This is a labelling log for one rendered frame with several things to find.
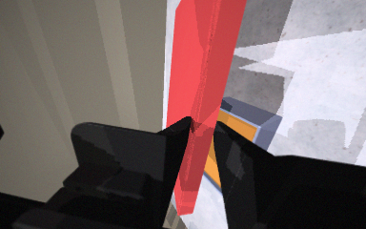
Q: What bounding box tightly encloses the red slab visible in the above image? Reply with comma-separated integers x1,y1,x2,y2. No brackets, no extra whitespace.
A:
166,0,247,216

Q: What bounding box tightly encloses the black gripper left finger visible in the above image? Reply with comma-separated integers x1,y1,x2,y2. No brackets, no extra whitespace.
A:
71,116,192,227

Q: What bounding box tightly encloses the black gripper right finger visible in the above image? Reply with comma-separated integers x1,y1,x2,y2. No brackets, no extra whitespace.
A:
213,121,366,229

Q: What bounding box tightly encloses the dark grey open box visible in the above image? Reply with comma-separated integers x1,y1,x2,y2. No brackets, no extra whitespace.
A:
203,96,283,197

